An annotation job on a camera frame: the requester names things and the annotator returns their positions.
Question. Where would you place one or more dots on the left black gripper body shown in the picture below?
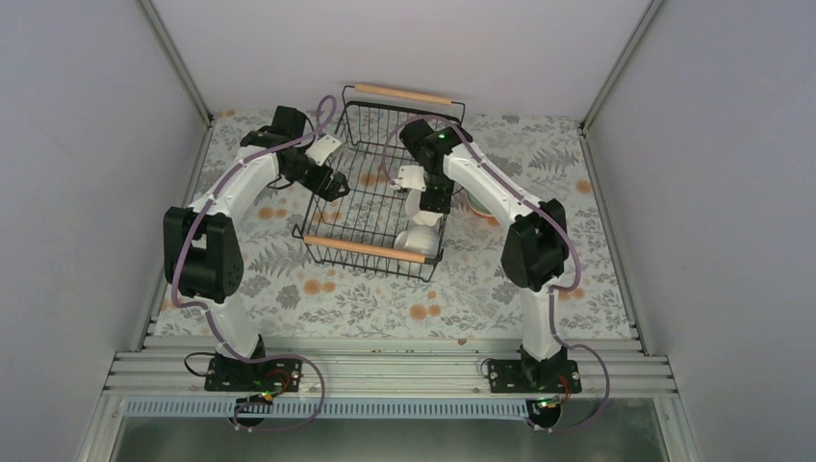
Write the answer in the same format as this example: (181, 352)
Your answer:
(317, 184)

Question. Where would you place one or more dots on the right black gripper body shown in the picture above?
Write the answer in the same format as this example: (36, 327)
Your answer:
(444, 187)

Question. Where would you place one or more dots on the mint green bowl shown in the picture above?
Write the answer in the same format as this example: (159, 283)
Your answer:
(478, 208)

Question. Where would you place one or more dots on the black wire dish rack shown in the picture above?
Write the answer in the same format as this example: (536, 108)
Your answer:
(358, 231)

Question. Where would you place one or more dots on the white cylindrical bowl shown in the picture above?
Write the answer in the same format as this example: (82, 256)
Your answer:
(415, 214)

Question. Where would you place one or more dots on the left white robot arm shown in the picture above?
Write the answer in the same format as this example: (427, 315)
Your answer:
(202, 256)

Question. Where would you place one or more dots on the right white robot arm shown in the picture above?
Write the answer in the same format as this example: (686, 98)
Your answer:
(536, 247)

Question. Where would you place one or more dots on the white round bowl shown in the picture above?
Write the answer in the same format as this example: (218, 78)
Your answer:
(420, 239)

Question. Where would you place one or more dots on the floral table mat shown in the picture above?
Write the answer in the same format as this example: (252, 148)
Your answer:
(286, 293)

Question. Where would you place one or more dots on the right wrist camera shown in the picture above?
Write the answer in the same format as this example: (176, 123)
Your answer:
(409, 177)

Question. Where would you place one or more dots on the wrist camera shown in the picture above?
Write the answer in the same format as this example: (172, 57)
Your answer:
(409, 177)
(323, 148)

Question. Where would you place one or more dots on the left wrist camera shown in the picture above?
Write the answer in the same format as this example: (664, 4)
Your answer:
(323, 148)

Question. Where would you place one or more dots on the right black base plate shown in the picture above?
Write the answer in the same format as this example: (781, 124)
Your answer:
(508, 376)

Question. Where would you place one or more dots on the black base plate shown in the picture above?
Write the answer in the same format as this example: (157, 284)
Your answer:
(508, 376)
(230, 375)

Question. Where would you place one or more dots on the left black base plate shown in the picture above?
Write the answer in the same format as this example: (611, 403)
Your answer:
(230, 375)

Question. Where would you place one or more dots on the aluminium mounting rail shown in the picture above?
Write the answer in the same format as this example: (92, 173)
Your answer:
(383, 368)

